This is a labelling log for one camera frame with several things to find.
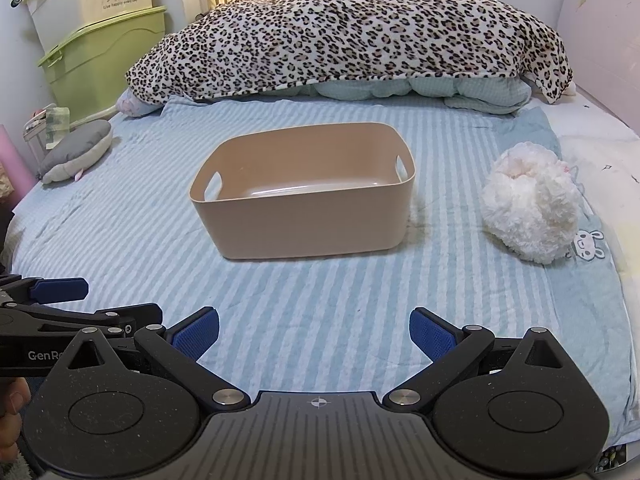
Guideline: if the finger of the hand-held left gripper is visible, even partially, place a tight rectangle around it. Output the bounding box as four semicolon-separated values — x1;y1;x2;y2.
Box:
0;302;164;336
0;274;90;309

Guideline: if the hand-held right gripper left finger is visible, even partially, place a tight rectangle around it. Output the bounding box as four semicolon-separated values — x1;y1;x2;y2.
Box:
64;306;252;414

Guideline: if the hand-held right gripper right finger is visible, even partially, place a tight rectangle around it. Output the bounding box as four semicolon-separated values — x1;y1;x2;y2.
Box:
382;306;574;412

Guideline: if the beige plastic storage bin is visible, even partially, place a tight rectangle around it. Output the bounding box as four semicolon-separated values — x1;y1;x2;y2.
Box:
189;121;418;261

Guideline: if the person's left hand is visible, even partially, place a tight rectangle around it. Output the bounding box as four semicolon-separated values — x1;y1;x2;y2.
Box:
0;377;32;461

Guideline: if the blue striped blanket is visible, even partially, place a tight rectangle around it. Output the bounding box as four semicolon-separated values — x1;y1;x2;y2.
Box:
10;92;631;461

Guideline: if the pink foam mat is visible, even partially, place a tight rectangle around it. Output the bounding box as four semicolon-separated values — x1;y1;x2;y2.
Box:
0;125;38;196

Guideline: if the grey plush cushion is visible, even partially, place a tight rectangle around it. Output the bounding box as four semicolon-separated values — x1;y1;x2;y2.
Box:
37;119;113;184

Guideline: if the white fluffy plush toy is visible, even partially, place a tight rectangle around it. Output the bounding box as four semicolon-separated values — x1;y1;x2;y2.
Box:
481;142;583;264

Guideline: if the bunny print bedsheet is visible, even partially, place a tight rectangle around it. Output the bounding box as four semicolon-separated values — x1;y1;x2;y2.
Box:
542;95;640;456

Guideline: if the pink pillow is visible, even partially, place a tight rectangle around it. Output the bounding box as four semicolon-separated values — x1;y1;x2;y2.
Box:
116;89;168;120

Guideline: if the dark printed packet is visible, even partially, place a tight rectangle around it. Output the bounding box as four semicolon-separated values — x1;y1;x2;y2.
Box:
592;440;628;473

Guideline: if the green plastic storage box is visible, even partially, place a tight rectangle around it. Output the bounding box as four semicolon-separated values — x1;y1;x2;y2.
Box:
36;6;168;123

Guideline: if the green checked quilt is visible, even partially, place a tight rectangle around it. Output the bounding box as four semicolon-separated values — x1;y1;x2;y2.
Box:
260;72;532;116

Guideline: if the leopard print blanket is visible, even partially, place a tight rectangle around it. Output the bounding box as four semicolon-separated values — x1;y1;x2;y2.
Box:
125;0;575;106

